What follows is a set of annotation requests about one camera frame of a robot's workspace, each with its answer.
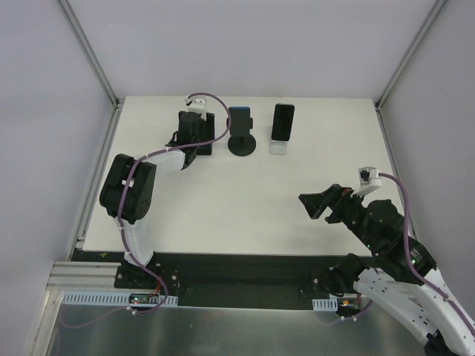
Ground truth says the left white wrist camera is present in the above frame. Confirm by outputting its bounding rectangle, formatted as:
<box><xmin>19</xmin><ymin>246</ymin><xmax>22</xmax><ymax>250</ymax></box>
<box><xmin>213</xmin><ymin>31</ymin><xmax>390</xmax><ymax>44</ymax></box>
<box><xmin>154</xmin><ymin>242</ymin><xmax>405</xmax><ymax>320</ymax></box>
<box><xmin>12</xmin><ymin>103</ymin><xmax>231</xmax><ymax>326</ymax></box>
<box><xmin>185</xmin><ymin>95</ymin><xmax>207</xmax><ymax>120</ymax></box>

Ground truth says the white cable duct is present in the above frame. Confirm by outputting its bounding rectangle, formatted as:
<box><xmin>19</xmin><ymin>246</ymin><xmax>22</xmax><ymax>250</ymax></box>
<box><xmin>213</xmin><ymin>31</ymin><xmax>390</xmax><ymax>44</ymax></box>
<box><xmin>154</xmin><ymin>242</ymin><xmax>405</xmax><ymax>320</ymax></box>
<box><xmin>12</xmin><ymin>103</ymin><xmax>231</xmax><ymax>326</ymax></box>
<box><xmin>62</xmin><ymin>291</ymin><xmax>178</xmax><ymax>308</ymax></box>
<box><xmin>312</xmin><ymin>294</ymin><xmax>363</xmax><ymax>312</ymax></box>

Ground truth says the aluminium frame post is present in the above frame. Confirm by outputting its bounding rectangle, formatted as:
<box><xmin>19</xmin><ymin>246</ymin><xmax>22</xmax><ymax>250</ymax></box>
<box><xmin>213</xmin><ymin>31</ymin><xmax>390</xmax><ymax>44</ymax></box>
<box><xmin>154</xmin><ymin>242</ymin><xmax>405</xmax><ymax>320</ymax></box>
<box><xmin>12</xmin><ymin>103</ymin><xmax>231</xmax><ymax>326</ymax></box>
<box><xmin>56</xmin><ymin>0</ymin><xmax>119</xmax><ymax>108</ymax></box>
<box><xmin>375</xmin><ymin>0</ymin><xmax>451</xmax><ymax>113</ymax></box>

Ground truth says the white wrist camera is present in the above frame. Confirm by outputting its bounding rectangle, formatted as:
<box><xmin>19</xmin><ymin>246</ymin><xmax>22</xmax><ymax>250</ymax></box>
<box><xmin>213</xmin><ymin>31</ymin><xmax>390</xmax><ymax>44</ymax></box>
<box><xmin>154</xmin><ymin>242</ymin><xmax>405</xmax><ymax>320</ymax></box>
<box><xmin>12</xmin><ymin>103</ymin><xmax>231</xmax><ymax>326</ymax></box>
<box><xmin>351</xmin><ymin>167</ymin><xmax>382</xmax><ymax>197</ymax></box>
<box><xmin>185</xmin><ymin>95</ymin><xmax>207</xmax><ymax>120</ymax></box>

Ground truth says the right aluminium frame post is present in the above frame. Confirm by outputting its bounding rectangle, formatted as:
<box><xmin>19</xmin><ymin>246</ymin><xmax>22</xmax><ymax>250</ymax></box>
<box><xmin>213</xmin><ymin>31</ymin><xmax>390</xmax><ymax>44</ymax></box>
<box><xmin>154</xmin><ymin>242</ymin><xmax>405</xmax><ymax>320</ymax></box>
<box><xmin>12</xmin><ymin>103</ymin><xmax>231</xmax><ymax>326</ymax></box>
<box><xmin>375</xmin><ymin>0</ymin><xmax>451</xmax><ymax>113</ymax></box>

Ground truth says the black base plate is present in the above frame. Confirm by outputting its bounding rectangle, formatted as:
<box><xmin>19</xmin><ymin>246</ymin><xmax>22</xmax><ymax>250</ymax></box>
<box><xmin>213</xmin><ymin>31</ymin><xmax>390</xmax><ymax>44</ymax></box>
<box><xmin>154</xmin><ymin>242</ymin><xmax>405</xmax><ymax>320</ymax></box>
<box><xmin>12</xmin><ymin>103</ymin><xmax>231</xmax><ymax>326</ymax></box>
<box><xmin>113</xmin><ymin>252</ymin><xmax>372</xmax><ymax>309</ymax></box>

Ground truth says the left aluminium frame post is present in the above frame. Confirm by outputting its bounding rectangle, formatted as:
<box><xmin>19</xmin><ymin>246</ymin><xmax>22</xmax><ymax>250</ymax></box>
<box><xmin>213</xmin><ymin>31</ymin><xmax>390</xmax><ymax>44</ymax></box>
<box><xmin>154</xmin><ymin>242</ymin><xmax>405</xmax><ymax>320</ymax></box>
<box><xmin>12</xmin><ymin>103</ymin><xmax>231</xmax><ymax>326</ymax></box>
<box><xmin>56</xmin><ymin>0</ymin><xmax>119</xmax><ymax>108</ymax></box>

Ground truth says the silver folding phone stand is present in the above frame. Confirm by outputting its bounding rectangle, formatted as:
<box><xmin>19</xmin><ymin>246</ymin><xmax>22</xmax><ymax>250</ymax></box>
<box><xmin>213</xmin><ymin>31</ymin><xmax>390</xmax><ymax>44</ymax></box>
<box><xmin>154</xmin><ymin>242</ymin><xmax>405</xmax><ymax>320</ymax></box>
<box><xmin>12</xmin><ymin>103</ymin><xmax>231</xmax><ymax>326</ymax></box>
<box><xmin>269</xmin><ymin>140</ymin><xmax>289</xmax><ymax>156</ymax></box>

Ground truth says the right white cable duct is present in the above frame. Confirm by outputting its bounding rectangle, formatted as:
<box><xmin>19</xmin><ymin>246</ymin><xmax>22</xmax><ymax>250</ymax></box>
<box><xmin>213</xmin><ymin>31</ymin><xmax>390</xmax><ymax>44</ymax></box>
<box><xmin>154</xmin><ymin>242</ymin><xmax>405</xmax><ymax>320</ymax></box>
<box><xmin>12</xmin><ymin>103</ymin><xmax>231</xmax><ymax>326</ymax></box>
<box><xmin>312</xmin><ymin>294</ymin><xmax>363</xmax><ymax>312</ymax></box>

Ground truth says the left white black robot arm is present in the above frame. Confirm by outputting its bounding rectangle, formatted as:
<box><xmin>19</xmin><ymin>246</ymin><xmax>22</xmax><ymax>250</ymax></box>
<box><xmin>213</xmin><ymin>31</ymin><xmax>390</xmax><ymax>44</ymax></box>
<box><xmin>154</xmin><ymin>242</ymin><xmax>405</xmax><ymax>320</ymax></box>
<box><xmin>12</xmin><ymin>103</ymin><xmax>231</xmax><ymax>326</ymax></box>
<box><xmin>99</xmin><ymin>111</ymin><xmax>215</xmax><ymax>289</ymax></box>

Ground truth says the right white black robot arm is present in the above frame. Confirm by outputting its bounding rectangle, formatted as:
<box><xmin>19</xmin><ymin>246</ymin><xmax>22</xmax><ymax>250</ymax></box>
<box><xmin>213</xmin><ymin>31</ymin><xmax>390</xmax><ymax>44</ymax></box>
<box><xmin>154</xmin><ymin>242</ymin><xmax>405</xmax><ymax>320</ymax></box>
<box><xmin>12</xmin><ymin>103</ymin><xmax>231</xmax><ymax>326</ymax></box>
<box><xmin>298</xmin><ymin>179</ymin><xmax>474</xmax><ymax>355</ymax></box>

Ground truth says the black clamp phone stand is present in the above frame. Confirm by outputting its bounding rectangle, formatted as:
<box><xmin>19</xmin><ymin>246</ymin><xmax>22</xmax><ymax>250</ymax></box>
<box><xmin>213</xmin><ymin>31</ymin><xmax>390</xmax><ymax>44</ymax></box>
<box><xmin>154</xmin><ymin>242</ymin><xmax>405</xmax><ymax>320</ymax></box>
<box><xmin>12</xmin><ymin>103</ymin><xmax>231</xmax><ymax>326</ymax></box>
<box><xmin>227</xmin><ymin>117</ymin><xmax>256</xmax><ymax>157</ymax></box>

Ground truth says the left white cable duct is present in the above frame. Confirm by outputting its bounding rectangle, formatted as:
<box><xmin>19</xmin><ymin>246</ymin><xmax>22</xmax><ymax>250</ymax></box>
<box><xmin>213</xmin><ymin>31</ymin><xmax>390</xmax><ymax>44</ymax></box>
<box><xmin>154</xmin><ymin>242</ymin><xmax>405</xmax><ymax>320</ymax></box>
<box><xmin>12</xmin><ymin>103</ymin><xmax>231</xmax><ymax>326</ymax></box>
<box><xmin>62</xmin><ymin>291</ymin><xmax>178</xmax><ymax>308</ymax></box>

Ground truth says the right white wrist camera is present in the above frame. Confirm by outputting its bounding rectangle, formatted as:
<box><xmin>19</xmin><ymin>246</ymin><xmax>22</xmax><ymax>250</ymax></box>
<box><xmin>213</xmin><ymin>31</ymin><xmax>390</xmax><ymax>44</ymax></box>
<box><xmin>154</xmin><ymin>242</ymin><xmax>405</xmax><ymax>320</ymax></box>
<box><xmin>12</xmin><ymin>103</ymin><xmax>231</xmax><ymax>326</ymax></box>
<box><xmin>351</xmin><ymin>167</ymin><xmax>382</xmax><ymax>197</ymax></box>

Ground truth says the blue-edged black phone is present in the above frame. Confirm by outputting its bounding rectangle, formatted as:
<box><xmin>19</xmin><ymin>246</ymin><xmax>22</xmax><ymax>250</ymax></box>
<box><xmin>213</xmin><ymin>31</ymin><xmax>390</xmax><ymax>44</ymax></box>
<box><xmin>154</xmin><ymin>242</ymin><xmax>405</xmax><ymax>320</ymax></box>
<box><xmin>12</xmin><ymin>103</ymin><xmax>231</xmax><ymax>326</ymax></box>
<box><xmin>229</xmin><ymin>106</ymin><xmax>251</xmax><ymax>136</ymax></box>

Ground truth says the teal-edged black phone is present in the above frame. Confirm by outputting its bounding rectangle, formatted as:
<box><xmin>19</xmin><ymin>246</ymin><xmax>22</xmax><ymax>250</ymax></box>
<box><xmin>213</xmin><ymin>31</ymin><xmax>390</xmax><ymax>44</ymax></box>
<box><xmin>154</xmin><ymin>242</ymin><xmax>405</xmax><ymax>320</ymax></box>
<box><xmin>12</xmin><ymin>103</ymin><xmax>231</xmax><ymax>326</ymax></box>
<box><xmin>271</xmin><ymin>103</ymin><xmax>295</xmax><ymax>142</ymax></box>

